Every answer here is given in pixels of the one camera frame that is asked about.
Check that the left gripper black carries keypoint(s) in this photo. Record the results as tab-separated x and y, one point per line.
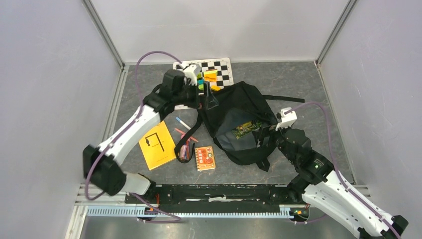
211	102

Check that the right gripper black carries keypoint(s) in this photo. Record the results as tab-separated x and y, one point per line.
268	131

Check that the dark green book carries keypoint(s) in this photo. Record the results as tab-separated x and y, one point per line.
246	128

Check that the black student backpack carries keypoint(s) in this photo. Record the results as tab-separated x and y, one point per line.
236	118

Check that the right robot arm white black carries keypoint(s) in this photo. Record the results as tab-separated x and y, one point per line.
319	184

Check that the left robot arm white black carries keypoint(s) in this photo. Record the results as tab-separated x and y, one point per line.
101	164

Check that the small yellow toy block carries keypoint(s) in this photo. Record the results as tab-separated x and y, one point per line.
215	88

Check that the yellow orange block stack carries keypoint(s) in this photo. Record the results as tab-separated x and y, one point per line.
210	75

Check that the black white chessboard mat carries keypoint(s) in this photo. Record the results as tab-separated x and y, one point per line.
218	72

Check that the blue white marker pen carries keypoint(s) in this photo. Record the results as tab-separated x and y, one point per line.
183	123

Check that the red pencil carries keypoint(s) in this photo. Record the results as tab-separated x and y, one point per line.
191	132

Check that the pink lid marker case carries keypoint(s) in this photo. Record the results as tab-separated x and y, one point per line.
185	153

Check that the yellow book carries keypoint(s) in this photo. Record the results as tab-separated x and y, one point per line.
157	147

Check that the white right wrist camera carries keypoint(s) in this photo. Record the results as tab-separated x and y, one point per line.
287	118

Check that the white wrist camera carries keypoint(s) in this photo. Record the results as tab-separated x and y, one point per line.
190	72
287	118

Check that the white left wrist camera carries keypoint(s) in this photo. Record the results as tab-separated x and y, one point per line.
190	72

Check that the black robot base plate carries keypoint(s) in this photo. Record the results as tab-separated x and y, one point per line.
223	198

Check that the slotted cable duct rail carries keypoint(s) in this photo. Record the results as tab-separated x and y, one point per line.
140	211

